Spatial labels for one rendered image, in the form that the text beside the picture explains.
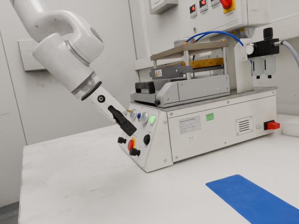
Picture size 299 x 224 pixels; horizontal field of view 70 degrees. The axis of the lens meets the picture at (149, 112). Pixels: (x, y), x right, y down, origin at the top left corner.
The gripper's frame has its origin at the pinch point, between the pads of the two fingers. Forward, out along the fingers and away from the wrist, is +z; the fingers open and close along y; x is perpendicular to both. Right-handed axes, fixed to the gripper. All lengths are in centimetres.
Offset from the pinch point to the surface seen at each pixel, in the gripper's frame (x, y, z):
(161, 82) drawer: -20.5, 10.2, 0.4
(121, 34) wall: -76, 166, -22
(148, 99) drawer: -12.1, 6.6, 0.3
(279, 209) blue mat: -6.7, -34.2, 21.0
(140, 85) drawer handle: -14.8, 12.7, -3.6
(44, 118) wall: 36, 154, -12
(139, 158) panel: 4.1, 2.0, 10.6
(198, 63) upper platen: -32.3, 2.0, 2.6
